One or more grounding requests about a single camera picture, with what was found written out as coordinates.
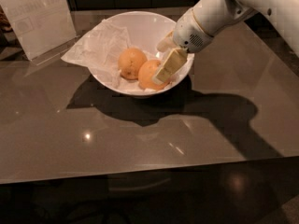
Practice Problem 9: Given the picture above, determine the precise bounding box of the white crumpled paper liner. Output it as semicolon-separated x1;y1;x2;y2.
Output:
61;19;188;94

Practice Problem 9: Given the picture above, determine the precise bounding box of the white ceramic bowl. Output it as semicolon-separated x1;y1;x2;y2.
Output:
90;11;194;98

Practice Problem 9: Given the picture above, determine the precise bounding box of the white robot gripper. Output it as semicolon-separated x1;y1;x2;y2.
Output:
152;0;255;85

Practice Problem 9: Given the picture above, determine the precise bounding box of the clear acrylic sign holder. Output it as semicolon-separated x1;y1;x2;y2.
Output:
0;0;76;61

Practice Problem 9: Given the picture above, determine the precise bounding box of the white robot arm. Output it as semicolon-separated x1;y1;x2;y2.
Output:
152;0;299;84

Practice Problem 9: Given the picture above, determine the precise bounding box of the orange fruit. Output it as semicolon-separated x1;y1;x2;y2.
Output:
138;60;169;91
118;48;148;80

